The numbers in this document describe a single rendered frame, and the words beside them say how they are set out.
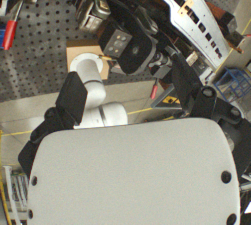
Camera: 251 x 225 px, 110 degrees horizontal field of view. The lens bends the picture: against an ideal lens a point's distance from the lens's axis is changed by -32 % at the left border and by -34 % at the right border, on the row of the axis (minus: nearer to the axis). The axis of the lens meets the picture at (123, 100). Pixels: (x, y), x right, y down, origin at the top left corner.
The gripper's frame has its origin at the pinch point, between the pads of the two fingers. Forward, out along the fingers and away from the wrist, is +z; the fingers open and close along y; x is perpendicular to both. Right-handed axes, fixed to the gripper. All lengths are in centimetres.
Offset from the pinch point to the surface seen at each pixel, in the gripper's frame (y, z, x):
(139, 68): 1.3, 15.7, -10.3
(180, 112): 77, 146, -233
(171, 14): 16.3, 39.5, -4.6
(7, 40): -20.2, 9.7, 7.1
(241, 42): 75, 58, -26
